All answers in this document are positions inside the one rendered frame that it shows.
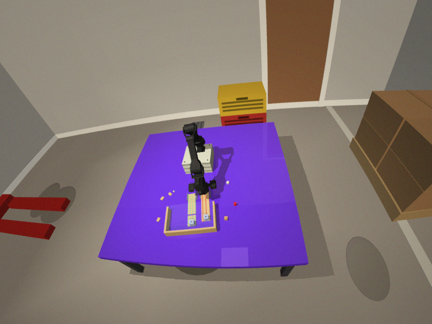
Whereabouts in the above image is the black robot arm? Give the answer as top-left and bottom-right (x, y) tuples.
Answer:
(183, 123), (209, 195)

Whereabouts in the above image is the tan strip with red lines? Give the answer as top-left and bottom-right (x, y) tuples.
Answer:
(201, 192), (209, 202)

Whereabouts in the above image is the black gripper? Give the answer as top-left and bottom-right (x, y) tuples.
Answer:
(188, 179), (217, 192)

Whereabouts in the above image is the tan strip with teal dots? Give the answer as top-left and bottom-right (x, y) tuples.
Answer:
(188, 193), (196, 203)

